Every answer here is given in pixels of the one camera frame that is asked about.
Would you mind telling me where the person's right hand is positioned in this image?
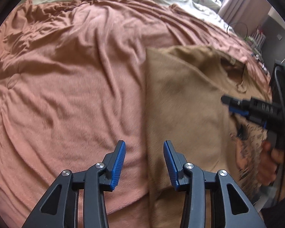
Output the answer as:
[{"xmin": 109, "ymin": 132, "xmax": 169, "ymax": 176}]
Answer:
[{"xmin": 257, "ymin": 141, "xmax": 285, "ymax": 186}]

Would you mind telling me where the terracotta bed blanket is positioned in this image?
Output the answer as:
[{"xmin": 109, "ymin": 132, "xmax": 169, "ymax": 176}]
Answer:
[{"xmin": 0, "ymin": 0, "xmax": 269, "ymax": 227}]

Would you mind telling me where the brown printed t-shirt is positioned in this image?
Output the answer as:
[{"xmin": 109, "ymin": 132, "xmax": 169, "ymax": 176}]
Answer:
[{"xmin": 146, "ymin": 46, "xmax": 271, "ymax": 227}]

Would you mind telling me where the bedside clutter shelf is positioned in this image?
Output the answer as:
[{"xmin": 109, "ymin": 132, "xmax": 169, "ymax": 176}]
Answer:
[{"xmin": 245, "ymin": 28, "xmax": 269, "ymax": 75}]

